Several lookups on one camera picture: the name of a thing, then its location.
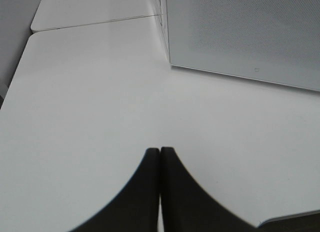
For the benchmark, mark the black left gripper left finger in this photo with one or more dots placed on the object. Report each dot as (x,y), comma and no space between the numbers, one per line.
(136,207)

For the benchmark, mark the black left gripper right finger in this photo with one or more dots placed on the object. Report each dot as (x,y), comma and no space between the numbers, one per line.
(186,207)

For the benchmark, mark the white microwave door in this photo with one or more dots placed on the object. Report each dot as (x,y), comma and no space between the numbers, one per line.
(276,41)

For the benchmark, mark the white microwave oven body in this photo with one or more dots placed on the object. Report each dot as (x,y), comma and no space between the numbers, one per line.
(163,20)

